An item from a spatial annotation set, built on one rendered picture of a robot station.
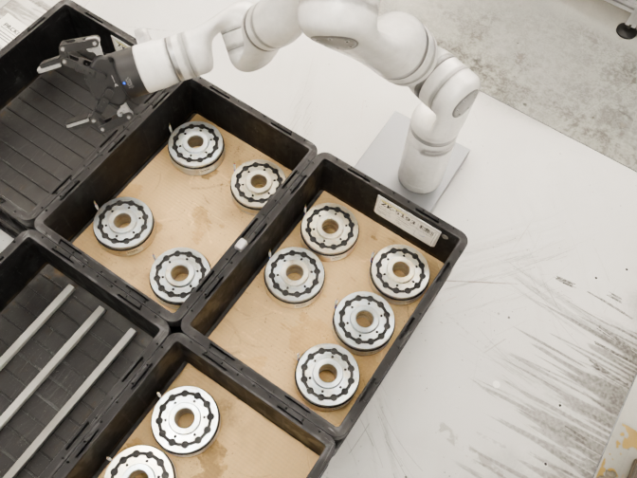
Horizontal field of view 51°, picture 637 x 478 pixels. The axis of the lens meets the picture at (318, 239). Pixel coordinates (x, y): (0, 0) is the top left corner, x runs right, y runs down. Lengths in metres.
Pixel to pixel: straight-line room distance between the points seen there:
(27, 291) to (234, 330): 0.36
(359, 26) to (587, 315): 0.84
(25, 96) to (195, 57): 0.49
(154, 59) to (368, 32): 0.40
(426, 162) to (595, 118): 1.42
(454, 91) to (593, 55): 1.74
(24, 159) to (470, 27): 1.87
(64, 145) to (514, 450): 0.99
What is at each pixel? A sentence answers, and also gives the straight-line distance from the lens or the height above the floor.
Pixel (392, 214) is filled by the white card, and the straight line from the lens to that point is 1.17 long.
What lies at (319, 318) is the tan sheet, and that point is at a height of 0.83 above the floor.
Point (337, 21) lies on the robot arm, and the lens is 0.75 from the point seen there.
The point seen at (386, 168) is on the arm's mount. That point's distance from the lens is 1.41.
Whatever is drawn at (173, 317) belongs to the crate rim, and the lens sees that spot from 1.04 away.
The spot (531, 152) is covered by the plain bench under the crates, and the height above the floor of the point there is 0.70.
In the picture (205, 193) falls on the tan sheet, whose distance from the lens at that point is 1.24.
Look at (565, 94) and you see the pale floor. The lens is 2.66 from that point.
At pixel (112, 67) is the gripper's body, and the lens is 1.10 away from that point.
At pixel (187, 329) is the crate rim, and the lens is 1.03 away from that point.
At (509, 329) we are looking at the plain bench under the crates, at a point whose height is 0.70.
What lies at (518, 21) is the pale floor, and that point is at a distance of 2.83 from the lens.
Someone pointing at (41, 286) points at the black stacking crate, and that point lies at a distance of 1.22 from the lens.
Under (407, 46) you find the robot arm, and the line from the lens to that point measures 0.90.
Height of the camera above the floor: 1.90
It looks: 63 degrees down
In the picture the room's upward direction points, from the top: 7 degrees clockwise
